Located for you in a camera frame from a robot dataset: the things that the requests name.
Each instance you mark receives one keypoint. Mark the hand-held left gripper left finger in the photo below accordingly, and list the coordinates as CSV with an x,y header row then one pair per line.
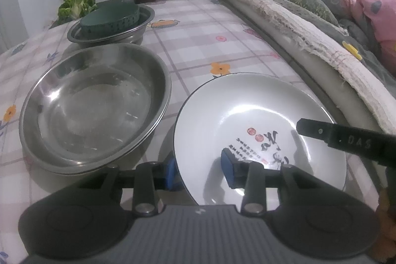
x,y
171,174

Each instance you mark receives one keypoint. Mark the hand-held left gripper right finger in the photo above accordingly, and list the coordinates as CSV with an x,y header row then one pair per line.
x,y
228,166

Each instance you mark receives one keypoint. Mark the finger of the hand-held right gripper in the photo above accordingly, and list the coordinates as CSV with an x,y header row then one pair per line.
x,y
312,129

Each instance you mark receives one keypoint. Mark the white printed plate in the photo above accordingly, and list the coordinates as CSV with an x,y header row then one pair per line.
x,y
247,109

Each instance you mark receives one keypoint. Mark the large steel basin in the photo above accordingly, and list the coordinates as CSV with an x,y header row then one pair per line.
x,y
92,103

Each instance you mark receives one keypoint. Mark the grey blanket yellow print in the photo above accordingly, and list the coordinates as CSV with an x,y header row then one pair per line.
x,y
355,38

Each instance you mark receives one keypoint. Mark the white frayed blanket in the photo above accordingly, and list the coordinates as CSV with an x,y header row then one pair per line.
x,y
278,15

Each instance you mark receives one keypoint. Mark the pink blanket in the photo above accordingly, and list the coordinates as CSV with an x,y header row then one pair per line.
x,y
377,13

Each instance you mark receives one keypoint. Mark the small steel basin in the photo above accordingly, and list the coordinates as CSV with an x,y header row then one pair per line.
x,y
146,23

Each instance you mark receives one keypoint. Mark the green bowl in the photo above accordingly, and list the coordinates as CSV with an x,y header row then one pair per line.
x,y
108,18

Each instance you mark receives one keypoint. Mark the green lettuce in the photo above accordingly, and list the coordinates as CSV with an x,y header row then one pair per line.
x,y
75,5

